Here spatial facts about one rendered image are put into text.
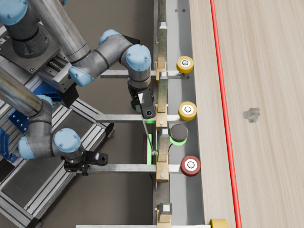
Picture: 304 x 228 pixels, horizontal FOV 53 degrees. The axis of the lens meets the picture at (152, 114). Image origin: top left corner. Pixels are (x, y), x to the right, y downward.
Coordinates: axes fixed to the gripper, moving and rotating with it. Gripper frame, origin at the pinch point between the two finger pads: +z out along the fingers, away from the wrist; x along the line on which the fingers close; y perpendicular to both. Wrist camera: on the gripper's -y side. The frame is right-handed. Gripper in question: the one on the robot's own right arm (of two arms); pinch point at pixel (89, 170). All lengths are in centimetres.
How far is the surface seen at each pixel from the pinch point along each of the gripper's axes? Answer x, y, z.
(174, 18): -107, -41, 19
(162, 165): -0.7, -30.3, -5.5
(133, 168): 0.2, -18.7, -4.2
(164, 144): -2.3, -30.2, -24.4
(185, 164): -0.1, -39.3, -9.1
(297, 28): -73, -100, -10
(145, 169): 0.8, -23.7, -4.3
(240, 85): -38, -66, -9
